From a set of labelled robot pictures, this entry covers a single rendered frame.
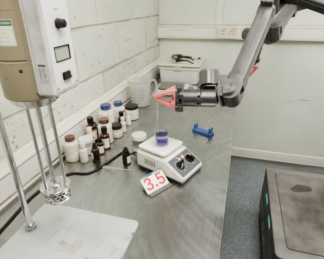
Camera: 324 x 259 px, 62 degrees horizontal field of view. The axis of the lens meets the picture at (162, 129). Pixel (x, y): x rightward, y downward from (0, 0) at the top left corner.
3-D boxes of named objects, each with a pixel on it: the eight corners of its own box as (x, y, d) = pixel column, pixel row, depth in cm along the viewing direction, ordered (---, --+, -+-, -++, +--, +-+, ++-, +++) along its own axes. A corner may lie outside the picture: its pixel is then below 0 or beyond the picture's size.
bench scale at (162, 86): (193, 97, 169) (194, 90, 167) (154, 95, 175) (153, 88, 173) (196, 89, 186) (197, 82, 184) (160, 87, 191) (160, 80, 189)
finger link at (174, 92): (152, 90, 86) (181, 90, 85) (154, 83, 92) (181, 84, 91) (153, 109, 89) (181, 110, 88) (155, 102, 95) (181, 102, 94)
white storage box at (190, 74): (205, 73, 223) (207, 56, 217) (198, 86, 191) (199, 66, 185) (169, 72, 231) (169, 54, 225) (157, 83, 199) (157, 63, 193)
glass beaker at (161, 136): (152, 143, 97) (151, 123, 94) (166, 141, 99) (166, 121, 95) (157, 151, 92) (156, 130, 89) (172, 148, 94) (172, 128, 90)
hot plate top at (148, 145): (183, 144, 98) (183, 141, 97) (164, 158, 89) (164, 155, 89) (158, 135, 104) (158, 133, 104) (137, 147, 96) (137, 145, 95)
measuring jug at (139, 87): (154, 98, 168) (153, 75, 161) (161, 105, 157) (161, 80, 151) (125, 103, 162) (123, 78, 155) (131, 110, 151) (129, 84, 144)
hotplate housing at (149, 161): (202, 168, 97) (203, 149, 94) (182, 186, 88) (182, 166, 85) (154, 150, 110) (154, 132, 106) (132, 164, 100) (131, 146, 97)
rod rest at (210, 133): (214, 134, 122) (214, 127, 120) (210, 136, 120) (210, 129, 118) (196, 128, 128) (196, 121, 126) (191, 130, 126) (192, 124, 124)
